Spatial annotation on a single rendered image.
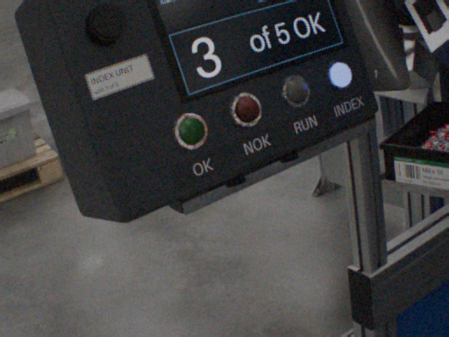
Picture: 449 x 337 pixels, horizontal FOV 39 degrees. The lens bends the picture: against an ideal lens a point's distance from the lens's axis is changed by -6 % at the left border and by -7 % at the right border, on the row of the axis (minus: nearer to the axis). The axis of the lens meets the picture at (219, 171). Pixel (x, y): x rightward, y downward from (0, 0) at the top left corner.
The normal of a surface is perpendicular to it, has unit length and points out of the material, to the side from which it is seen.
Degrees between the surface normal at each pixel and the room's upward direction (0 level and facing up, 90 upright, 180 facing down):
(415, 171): 90
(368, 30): 49
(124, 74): 75
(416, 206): 90
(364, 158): 90
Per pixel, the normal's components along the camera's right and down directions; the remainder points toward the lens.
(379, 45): -0.14, -0.34
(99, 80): 0.47, -0.02
